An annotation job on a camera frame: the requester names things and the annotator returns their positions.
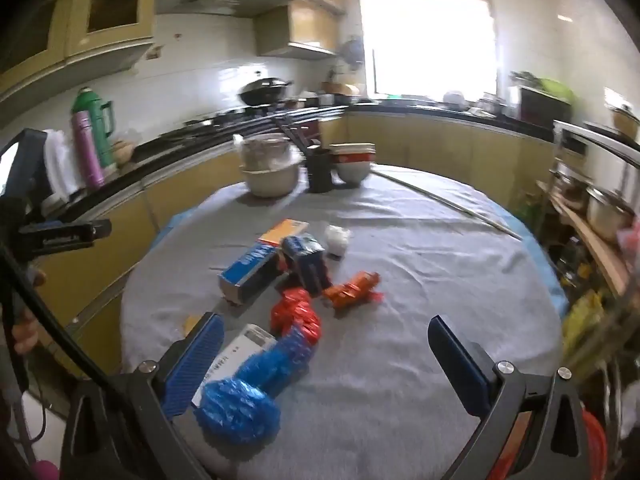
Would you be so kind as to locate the small yellow scrap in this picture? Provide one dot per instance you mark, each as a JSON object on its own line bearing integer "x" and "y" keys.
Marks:
{"x": 190, "y": 323}

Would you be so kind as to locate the small electric fan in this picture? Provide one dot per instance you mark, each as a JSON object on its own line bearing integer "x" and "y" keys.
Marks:
{"x": 352, "y": 52}

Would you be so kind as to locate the yellow base cabinets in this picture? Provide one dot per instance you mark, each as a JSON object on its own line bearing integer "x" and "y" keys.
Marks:
{"x": 440, "y": 142}

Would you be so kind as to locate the pink thermos bottle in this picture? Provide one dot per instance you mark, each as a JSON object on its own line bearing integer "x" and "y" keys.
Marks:
{"x": 87, "y": 155}

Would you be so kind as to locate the light blue under cloth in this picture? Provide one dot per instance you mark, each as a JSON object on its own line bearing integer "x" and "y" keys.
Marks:
{"x": 545, "y": 270}

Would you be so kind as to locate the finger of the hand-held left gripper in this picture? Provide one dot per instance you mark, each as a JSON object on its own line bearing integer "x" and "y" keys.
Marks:
{"x": 65, "y": 237}

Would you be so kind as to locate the red plastic basket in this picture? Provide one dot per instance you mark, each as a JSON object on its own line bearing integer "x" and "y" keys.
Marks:
{"x": 595, "y": 440}

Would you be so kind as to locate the yellow glass-door wall cabinet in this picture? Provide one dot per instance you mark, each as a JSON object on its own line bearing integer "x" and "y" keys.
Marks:
{"x": 100, "y": 10}

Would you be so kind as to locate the large steel pot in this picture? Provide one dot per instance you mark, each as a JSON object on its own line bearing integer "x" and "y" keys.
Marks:
{"x": 607, "y": 212}

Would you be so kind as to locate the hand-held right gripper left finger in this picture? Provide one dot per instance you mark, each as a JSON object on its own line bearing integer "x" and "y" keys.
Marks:
{"x": 196, "y": 367}

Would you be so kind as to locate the pink cloth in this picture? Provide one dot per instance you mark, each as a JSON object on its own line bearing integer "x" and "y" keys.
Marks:
{"x": 631, "y": 242}

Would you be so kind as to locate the white appliance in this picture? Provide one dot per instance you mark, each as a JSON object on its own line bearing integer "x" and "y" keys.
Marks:
{"x": 600, "y": 142}

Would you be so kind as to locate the wooden shelf board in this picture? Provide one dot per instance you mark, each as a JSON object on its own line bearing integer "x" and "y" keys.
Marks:
{"x": 595, "y": 255}

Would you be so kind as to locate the covered metal basin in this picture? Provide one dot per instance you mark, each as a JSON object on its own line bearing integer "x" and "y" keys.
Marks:
{"x": 270, "y": 170}

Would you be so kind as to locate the black countertop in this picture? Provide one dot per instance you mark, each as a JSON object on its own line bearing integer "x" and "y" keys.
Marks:
{"x": 165, "y": 152}

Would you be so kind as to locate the green plant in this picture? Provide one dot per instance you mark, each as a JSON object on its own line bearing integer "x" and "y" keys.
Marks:
{"x": 530, "y": 207}

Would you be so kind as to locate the yellow bag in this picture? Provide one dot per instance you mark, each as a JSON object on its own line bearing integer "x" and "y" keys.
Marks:
{"x": 582, "y": 317}

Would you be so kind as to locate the green plastic bag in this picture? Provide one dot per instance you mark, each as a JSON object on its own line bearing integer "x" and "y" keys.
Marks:
{"x": 556, "y": 89}

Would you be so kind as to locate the long blue carton box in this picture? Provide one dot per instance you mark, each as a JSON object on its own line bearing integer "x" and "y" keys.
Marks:
{"x": 247, "y": 267}

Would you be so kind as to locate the orange carton box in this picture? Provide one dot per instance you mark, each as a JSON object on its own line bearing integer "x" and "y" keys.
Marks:
{"x": 282, "y": 230}

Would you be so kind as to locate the person's left hand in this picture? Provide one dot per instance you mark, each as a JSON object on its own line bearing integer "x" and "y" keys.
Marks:
{"x": 24, "y": 332}

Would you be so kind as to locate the blue plastic wrapper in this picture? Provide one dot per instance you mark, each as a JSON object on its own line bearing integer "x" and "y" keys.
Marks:
{"x": 240, "y": 405}

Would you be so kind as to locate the metal storage rack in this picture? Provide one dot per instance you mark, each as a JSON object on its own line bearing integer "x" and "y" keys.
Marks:
{"x": 617, "y": 330}

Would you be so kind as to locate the orange wrapper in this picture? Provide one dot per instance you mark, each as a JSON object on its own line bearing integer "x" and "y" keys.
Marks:
{"x": 350, "y": 290}

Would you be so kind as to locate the white carton box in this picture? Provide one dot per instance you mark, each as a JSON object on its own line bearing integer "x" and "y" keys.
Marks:
{"x": 241, "y": 349}

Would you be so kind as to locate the green thermos jug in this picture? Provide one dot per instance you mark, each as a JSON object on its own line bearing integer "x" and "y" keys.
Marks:
{"x": 97, "y": 130}

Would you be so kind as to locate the red wrapper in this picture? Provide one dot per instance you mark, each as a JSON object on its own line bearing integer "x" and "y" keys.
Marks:
{"x": 295, "y": 315}

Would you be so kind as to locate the dark blue and black packet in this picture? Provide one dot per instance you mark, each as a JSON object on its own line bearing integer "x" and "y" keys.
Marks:
{"x": 305, "y": 255}

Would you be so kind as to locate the red rimmed bowl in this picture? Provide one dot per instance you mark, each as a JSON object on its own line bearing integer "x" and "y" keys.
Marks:
{"x": 352, "y": 152}

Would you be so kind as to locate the white bowl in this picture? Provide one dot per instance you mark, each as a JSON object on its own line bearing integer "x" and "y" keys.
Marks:
{"x": 354, "y": 174}

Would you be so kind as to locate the black box appliance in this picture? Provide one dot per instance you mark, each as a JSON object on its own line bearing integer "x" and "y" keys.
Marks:
{"x": 545, "y": 105}

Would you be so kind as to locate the black wok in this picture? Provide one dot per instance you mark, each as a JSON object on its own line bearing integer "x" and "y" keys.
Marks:
{"x": 265, "y": 91}

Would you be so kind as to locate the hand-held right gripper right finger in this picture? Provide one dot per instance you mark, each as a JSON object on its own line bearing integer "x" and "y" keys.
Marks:
{"x": 457, "y": 367}

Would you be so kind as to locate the black chopstick holder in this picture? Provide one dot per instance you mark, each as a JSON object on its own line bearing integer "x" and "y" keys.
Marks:
{"x": 320, "y": 172}

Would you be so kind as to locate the white plastic bags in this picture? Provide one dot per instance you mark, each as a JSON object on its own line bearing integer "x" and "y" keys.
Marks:
{"x": 60, "y": 165}

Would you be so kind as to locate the small yellow wall cabinet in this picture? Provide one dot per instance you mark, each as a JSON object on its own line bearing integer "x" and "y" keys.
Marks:
{"x": 300, "y": 27}

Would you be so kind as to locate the gas stove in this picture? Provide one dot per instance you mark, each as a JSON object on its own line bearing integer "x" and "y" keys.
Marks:
{"x": 225, "y": 119}

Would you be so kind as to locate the cream enamel pot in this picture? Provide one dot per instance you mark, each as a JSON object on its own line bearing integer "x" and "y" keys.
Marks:
{"x": 625, "y": 122}

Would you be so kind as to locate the small steel pot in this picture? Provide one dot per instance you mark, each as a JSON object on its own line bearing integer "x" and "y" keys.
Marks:
{"x": 570, "y": 185}

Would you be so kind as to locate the long thin stick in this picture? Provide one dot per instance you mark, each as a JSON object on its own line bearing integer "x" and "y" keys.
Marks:
{"x": 450, "y": 205}

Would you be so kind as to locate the bright window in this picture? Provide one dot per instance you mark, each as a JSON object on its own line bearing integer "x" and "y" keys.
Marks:
{"x": 425, "y": 35}

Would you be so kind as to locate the brown clay jar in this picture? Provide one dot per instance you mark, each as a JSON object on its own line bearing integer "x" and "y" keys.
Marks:
{"x": 124, "y": 152}

